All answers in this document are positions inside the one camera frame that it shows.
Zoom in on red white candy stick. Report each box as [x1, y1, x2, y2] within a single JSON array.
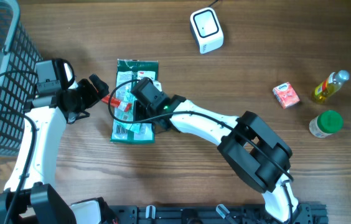
[[101, 95, 132, 112]]

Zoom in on green wipes packet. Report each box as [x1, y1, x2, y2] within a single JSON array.
[[111, 59, 159, 144]]

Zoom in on orange white small box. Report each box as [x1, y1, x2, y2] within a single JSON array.
[[273, 82, 300, 109]]

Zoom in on yellow oil bottle silver cap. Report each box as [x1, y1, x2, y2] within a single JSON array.
[[312, 70, 350, 104]]

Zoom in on green lid jar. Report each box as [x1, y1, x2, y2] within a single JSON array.
[[309, 110, 344, 138]]

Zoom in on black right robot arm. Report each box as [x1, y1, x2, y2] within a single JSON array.
[[137, 95, 298, 223]]

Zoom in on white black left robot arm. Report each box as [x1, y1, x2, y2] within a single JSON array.
[[0, 74, 118, 223]]

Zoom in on white barcode scanner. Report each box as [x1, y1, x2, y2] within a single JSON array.
[[190, 7, 224, 54]]

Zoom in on dark mesh shopping basket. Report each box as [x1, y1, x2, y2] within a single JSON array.
[[0, 1, 42, 157]]

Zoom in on black right camera cable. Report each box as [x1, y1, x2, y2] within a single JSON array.
[[107, 79, 294, 224]]

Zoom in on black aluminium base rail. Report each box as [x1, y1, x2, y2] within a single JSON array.
[[110, 203, 329, 224]]

